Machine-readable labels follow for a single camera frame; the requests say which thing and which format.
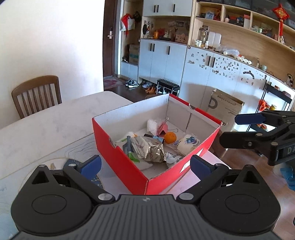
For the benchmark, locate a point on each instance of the white blueberry snack packet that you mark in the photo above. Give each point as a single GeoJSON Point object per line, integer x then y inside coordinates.
{"type": "Point", "coordinates": [187, 144]}

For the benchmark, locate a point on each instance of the orange tangerine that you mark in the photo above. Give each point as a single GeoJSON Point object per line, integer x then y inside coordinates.
{"type": "Point", "coordinates": [170, 137]}

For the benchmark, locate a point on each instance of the black white sneakers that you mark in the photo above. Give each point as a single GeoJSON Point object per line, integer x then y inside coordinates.
{"type": "Point", "coordinates": [131, 83]}

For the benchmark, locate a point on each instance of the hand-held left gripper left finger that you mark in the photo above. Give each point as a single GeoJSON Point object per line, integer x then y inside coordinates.
{"type": "Point", "coordinates": [91, 165]}

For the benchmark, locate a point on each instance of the patterned red doormat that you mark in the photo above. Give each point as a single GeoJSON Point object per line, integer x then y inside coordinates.
{"type": "Point", "coordinates": [113, 83]}

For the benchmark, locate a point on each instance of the orange slippers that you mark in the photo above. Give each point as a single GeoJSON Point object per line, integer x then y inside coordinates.
{"type": "Point", "coordinates": [151, 89]}

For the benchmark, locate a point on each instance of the grey wall cabinet unit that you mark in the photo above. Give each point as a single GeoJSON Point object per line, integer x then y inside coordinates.
{"type": "Point", "coordinates": [196, 76]}

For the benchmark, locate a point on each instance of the large flat cardboard box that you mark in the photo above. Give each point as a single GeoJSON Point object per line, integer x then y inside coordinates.
{"type": "Point", "coordinates": [224, 110]}

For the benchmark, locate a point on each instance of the black metal cart rack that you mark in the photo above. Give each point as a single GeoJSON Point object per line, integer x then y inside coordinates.
{"type": "Point", "coordinates": [280, 92]}

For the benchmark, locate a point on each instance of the blue white food packet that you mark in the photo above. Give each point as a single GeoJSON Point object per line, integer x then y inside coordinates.
{"type": "Point", "coordinates": [172, 158]}

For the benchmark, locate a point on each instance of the grey shoes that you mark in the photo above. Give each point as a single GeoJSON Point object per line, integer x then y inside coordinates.
{"type": "Point", "coordinates": [146, 84]}

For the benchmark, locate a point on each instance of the red knot ornament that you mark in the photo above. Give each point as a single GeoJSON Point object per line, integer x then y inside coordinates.
{"type": "Point", "coordinates": [280, 13]}

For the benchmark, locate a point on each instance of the cardboard box with green print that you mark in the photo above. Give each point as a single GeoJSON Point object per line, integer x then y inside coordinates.
{"type": "Point", "coordinates": [134, 54]}

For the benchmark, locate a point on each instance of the pink binder clip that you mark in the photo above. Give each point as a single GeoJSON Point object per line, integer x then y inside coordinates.
{"type": "Point", "coordinates": [161, 130]}

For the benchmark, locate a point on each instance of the hanging red white bags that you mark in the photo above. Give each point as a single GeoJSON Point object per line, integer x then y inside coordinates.
{"type": "Point", "coordinates": [129, 22]}

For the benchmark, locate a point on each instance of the orange bottle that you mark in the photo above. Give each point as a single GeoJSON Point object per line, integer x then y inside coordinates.
{"type": "Point", "coordinates": [156, 34]}

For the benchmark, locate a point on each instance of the black shoe rack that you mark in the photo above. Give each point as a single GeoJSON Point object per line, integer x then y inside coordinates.
{"type": "Point", "coordinates": [167, 86]}

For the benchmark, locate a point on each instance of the blue slippers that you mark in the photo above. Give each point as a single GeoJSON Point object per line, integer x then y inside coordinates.
{"type": "Point", "coordinates": [288, 176]}

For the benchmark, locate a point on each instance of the white green plastic packet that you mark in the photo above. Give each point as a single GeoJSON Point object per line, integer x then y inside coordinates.
{"type": "Point", "coordinates": [143, 165]}

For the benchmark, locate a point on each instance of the silver foil snack packet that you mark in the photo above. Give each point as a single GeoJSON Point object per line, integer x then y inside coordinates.
{"type": "Point", "coordinates": [149, 150]}

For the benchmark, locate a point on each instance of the red cardboard box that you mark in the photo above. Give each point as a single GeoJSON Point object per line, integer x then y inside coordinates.
{"type": "Point", "coordinates": [119, 170]}

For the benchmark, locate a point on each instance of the brown entrance door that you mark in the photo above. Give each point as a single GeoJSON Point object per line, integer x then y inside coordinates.
{"type": "Point", "coordinates": [108, 57]}

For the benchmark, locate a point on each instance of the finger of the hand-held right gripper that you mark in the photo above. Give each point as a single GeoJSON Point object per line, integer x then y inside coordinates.
{"type": "Point", "coordinates": [239, 139]}
{"type": "Point", "coordinates": [250, 118]}

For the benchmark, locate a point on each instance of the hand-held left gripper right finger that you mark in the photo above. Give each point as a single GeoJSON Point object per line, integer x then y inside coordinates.
{"type": "Point", "coordinates": [200, 167]}

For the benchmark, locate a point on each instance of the slatted wooden chair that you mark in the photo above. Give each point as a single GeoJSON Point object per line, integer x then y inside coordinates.
{"type": "Point", "coordinates": [34, 83]}

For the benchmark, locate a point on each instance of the clear plastic bag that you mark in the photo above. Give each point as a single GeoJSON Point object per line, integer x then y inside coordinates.
{"type": "Point", "coordinates": [152, 125]}

